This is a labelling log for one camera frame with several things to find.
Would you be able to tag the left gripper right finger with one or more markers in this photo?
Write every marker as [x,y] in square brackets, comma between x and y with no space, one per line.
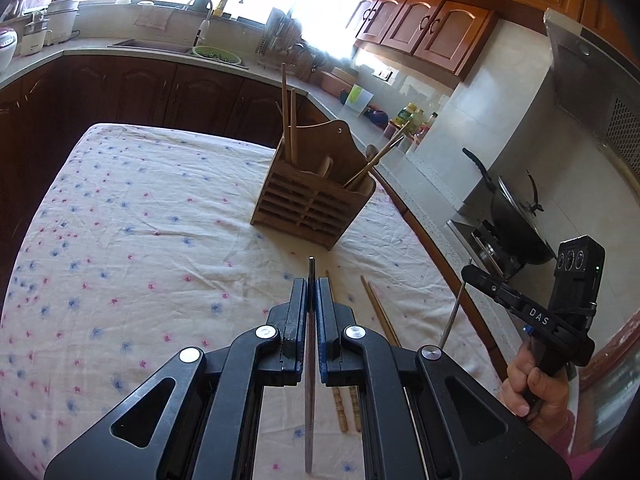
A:
[422,415]

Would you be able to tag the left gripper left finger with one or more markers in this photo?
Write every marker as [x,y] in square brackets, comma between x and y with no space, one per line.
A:
[197,416]

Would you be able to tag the wooden chopstick two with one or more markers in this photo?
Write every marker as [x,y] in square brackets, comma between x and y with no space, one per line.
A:
[364,285]

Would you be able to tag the steel chopstick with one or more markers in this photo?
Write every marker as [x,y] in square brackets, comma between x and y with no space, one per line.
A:
[452,317]
[310,368]

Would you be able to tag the wooden chopstick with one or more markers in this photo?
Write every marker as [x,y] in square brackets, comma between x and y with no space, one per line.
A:
[292,133]
[382,157]
[377,157]
[285,115]

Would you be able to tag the metal spoon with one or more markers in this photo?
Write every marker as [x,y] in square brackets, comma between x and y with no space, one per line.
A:
[371,152]

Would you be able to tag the wooden chopstick one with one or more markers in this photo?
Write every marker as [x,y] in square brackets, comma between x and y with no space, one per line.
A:
[340,410]

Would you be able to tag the person's right hand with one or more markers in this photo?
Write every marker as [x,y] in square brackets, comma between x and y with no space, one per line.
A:
[530,393]

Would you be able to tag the black wok with lid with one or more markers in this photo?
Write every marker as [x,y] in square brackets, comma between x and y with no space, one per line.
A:
[510,209]

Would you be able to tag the gas stove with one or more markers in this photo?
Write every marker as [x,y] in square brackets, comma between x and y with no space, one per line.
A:
[481,242]

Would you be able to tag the floral white tablecloth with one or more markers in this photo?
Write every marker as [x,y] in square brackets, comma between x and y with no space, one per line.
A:
[143,245]

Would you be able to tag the wooden utensil holder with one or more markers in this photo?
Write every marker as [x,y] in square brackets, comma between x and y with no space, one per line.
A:
[312,198]

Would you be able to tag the range hood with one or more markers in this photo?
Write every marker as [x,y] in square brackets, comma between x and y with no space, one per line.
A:
[598,86]

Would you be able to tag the green lid plastic pitcher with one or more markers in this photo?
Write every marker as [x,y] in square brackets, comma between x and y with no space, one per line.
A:
[358,99]

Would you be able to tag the upper wooden cabinets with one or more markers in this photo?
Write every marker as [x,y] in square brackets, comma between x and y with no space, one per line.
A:
[450,33]

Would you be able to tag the green bowl in sink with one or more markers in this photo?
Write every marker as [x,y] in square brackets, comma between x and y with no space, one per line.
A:
[217,55]

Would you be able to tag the dish drying rack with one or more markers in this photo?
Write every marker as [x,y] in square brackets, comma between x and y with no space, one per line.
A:
[282,42]

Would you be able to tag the yellow oil bottle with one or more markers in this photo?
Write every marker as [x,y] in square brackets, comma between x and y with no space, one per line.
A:
[220,8]

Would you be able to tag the sink faucet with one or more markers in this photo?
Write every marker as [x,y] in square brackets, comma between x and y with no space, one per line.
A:
[205,8]

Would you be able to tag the white red rice cooker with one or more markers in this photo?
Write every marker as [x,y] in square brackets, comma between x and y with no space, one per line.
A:
[8,44]

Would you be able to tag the white cooking pot appliance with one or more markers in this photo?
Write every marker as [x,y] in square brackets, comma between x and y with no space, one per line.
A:
[61,16]

